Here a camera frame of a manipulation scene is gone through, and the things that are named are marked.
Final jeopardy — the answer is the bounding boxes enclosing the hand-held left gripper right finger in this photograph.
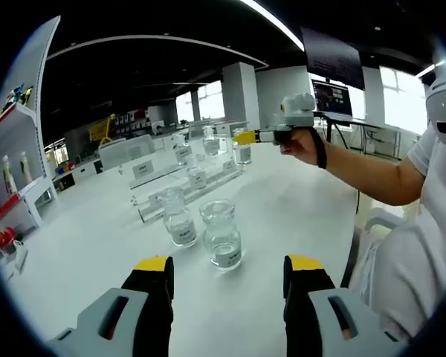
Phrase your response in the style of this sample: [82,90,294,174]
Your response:
[283,254,408,357]

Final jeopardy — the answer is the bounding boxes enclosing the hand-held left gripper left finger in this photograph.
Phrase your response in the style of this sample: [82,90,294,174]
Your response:
[46,254,175,357]

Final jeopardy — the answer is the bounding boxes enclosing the clear chemical reagent bottle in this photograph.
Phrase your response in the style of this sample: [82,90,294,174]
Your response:
[161,187,198,248]
[174,135,193,167]
[232,128,253,167]
[187,154,208,191]
[199,199,243,269]
[202,125,220,156]

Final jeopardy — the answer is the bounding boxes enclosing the clear acrylic reagent rack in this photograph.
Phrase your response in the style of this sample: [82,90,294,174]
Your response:
[128,135,247,224]

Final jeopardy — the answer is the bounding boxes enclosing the white green drink bottle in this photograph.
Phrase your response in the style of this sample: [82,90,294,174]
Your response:
[1,155,19,196]
[19,151,33,185]

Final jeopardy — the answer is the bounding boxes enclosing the person's right hand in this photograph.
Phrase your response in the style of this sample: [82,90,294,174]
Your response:
[280,128,323,167]

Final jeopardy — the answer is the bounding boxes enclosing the computer monitor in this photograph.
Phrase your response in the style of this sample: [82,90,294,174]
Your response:
[311,80,354,118]

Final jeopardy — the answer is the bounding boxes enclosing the black monitor stand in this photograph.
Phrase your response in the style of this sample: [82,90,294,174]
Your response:
[319,115,380,146]

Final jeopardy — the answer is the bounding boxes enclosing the large dark hanging screen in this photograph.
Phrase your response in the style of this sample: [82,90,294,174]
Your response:
[300,26,366,91]

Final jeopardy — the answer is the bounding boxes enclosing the person in white shirt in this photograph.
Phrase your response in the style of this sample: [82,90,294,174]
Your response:
[349,126,446,335]

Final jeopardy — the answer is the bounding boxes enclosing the long ceiling light strip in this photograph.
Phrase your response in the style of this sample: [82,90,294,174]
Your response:
[241,0,306,51]

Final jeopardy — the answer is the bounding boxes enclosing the white chair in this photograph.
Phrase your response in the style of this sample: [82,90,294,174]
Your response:
[363,207,410,234]

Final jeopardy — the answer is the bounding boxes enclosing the small white device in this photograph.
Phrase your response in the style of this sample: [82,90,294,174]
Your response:
[13,239,29,272]

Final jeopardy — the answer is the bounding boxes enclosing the white partition panel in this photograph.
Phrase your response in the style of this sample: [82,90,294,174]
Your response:
[98,134,155,161]

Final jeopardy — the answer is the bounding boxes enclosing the red round items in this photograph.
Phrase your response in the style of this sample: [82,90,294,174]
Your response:
[0,227,18,249]

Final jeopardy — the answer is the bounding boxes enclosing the white low cabinets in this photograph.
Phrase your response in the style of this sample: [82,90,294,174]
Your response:
[54,159,105,187]

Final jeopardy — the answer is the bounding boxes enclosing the yellow cart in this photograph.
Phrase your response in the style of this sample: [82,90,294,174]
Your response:
[88,113,116,146]

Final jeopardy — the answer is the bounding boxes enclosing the white store shelf unit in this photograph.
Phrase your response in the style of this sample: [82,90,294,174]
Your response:
[0,16,60,257]

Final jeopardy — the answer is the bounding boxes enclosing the row of snack packets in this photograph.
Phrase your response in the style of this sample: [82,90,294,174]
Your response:
[0,85,34,124]

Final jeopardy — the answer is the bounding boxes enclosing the black wrist strap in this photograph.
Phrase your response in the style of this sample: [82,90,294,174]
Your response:
[314,128,329,170]

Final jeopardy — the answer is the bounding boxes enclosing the wall display of boxes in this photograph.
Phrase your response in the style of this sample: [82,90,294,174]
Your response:
[117,109,149,131]

